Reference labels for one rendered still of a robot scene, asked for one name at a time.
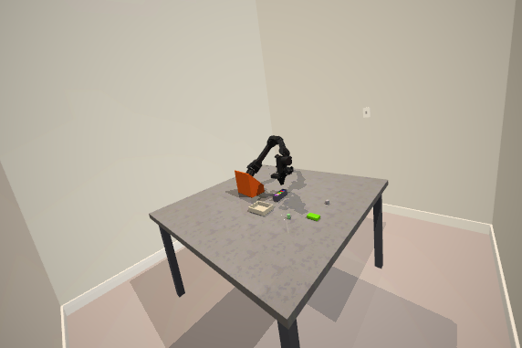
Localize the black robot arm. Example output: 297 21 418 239
246 135 294 176

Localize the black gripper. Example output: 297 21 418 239
271 164 287 185

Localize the bright green rectangular block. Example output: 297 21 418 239
307 213 320 221

